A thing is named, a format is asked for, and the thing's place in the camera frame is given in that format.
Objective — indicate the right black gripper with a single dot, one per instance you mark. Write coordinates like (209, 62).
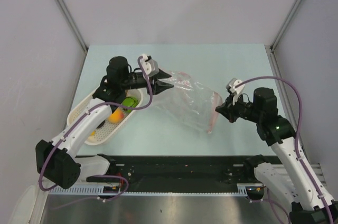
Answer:
(229, 105)

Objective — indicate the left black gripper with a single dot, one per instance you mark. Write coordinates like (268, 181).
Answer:
(158, 86)

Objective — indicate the clear zip top bag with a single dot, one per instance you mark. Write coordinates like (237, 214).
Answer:
(189, 102)

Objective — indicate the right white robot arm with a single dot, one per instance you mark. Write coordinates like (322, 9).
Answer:
(302, 193)

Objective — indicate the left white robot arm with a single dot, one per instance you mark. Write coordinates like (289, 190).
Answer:
(56, 160)

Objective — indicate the green toy watermelon ball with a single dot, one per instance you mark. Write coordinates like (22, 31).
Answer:
(130, 101)

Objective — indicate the toy peach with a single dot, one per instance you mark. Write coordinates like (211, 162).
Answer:
(116, 117)

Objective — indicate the white perforated plastic basket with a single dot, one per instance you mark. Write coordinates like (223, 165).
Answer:
(109, 130)

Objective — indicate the toy chocolate donut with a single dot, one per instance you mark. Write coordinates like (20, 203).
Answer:
(101, 124)

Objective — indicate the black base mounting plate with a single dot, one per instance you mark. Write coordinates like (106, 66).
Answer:
(181, 172)

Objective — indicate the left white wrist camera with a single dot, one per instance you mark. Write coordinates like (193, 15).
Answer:
(149, 65)

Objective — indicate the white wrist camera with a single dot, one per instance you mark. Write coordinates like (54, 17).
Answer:
(149, 65)
(233, 87)

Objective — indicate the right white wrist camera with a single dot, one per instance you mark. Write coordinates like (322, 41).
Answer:
(233, 87)

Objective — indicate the white slotted cable duct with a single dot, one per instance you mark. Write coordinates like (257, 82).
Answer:
(109, 190)

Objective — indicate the left aluminium frame post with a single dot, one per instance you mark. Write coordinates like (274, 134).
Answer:
(72, 24)

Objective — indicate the aluminium frame post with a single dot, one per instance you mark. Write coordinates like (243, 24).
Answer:
(286, 23)
(72, 24)

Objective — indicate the right aluminium frame post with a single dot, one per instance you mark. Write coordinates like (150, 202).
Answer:
(286, 23)

